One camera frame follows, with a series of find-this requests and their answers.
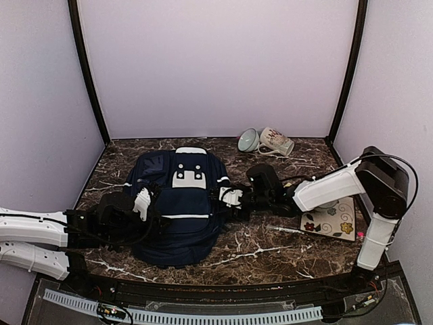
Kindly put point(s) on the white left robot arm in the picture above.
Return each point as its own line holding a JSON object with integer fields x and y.
{"x": 46, "y": 243}

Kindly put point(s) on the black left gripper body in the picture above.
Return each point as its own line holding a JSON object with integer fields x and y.
{"x": 117, "y": 235}

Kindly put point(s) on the grey slotted cable duct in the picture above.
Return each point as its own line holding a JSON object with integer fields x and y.
{"x": 185, "y": 314}

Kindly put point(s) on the left black frame post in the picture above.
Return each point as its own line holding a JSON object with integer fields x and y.
{"x": 81, "y": 50}

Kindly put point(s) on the small green circuit board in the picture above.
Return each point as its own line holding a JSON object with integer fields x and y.
{"x": 110, "y": 312}

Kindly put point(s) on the clear pen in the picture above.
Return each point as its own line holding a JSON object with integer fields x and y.
{"x": 284, "y": 229}

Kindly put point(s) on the black frame post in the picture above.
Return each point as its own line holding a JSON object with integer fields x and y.
{"x": 350, "y": 71}
{"x": 81, "y": 50}

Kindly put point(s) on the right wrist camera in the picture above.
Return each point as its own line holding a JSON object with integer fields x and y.
{"x": 231, "y": 196}

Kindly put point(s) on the black front rail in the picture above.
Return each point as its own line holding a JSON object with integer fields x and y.
{"x": 322, "y": 290}

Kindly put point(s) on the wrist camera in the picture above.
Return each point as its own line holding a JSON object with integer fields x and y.
{"x": 142, "y": 203}
{"x": 231, "y": 196}

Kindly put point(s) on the white floral mug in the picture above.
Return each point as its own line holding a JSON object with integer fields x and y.
{"x": 274, "y": 142}

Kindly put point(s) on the upright celadon bowl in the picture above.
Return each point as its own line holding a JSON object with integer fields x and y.
{"x": 327, "y": 205}

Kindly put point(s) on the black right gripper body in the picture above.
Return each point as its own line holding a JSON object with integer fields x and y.
{"x": 262, "y": 202}

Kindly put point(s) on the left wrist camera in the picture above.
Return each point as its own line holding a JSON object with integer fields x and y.
{"x": 142, "y": 203}

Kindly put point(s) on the right black frame post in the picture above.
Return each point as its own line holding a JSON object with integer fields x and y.
{"x": 350, "y": 71}

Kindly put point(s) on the tipped celadon bowl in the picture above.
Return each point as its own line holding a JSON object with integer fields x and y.
{"x": 248, "y": 141}

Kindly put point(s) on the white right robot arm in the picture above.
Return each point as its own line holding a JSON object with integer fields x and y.
{"x": 383, "y": 178}

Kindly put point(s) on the navy blue student backpack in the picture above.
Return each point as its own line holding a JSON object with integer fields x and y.
{"x": 191, "y": 219}

